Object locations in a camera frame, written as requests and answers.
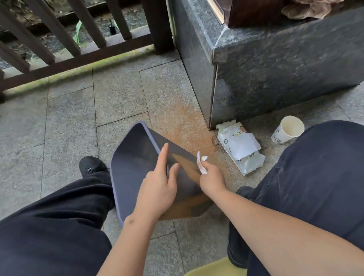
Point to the person's right hand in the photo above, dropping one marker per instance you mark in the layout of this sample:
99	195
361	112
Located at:
212	180

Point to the person's left hand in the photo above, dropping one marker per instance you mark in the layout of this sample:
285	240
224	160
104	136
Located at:
156	196

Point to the brown wipe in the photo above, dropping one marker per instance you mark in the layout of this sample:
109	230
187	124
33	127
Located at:
201	166

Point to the dark blue plastic bin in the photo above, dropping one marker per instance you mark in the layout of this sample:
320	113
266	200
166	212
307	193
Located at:
134	157

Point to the white wet wipes packet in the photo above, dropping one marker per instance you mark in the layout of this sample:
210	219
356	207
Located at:
244	148

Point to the person's left forearm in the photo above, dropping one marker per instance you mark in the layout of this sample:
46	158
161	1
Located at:
121	257

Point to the person's right forearm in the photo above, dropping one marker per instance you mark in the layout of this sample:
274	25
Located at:
283	235

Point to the person's black right shoe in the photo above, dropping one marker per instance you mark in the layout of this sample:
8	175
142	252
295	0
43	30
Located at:
245	191

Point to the person's black shoe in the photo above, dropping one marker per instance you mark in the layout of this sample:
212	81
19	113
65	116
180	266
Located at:
245	191
93	166

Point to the person's black left shoe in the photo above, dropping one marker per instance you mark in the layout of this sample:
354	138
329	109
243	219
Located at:
93	166

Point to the person's black trousers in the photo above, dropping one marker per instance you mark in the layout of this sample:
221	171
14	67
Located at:
47	249

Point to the white paper cup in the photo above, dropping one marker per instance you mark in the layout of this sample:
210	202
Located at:
289	128

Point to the yellow stool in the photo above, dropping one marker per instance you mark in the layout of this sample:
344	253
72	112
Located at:
212	274

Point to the grey granite plinth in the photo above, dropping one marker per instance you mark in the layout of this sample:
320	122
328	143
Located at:
288	65

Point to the dark wooden railing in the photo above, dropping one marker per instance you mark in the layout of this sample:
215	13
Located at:
159	20

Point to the small black garden spike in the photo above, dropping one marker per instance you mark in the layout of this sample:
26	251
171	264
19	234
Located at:
112	29

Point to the brass trim strip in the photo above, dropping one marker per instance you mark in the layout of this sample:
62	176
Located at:
212	5

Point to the green plants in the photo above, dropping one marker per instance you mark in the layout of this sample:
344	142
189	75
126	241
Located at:
77	33

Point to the brown wooden pillar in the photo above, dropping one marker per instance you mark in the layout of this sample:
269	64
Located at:
253	2

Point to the crumpled brown paper bag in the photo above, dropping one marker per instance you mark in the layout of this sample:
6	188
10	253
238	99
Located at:
315	2

